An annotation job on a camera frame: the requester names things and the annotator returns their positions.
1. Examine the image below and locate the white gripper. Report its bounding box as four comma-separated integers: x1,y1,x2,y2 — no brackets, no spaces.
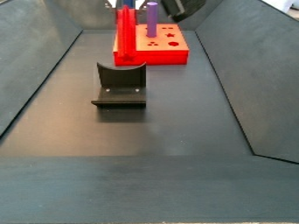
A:
162,0,207,23

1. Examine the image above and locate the red star-shaped peg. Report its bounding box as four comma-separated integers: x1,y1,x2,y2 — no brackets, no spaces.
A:
116,5,136,61

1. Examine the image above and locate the black curved fixture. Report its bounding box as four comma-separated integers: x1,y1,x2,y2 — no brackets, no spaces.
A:
91,64,146,107

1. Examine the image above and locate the purple cylinder peg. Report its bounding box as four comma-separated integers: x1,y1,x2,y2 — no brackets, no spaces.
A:
146,2,158,38

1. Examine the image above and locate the blue square peg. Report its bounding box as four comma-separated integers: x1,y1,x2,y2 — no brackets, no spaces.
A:
123,0,136,9

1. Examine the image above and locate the red shape-sorter block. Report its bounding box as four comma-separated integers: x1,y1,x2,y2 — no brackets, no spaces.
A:
114,24,190,67

